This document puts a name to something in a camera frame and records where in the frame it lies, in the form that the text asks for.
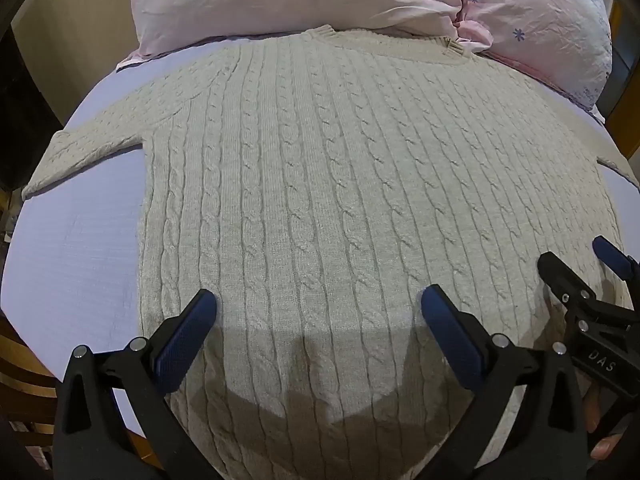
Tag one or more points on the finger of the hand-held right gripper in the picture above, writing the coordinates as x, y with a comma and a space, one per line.
613, 256
559, 274

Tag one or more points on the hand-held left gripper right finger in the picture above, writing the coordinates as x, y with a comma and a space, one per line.
449, 336

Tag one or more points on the person's right hand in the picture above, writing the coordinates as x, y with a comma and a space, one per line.
605, 446

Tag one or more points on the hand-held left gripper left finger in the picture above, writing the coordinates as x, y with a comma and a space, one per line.
186, 336

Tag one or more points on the lavender bed sheet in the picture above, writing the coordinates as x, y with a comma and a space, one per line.
75, 260

